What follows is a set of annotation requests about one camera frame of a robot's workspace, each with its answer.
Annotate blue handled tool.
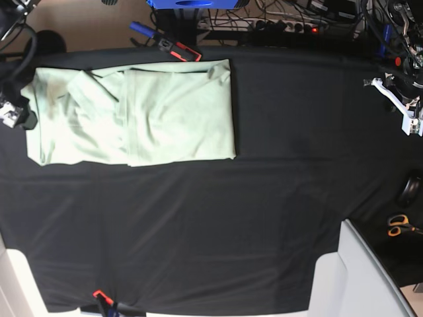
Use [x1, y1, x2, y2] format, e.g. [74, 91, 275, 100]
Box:
[130, 21, 156, 38]

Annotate black round object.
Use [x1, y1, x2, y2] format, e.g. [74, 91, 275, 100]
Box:
[397, 175, 422, 208]

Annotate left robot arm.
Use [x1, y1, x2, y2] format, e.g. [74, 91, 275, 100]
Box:
[360, 1, 422, 136]

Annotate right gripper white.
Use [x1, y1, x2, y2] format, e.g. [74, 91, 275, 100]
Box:
[1, 96, 37, 130]

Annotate white chair right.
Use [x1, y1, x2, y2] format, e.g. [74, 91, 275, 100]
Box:
[307, 220, 416, 317]

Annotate white chair left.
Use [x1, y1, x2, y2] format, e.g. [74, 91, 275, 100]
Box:
[0, 230, 80, 317]

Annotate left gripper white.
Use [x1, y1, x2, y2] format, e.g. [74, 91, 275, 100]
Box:
[364, 77, 422, 136]

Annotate red black clamp top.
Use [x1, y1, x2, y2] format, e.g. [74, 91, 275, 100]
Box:
[158, 38, 202, 62]

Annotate red blue clamp bottom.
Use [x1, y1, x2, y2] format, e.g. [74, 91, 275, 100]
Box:
[80, 289, 147, 316]

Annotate blue box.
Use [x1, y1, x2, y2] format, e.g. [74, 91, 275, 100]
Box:
[146, 0, 250, 9]

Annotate orange handled scissors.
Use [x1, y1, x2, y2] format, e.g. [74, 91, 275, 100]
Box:
[387, 214, 422, 237]

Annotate white chair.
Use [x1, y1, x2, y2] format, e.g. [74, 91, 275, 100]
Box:
[307, 220, 416, 317]
[0, 230, 80, 317]

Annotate white power strip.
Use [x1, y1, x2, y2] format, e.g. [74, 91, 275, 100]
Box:
[197, 17, 322, 34]

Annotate light green T-shirt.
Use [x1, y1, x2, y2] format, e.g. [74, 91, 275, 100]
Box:
[21, 59, 236, 167]

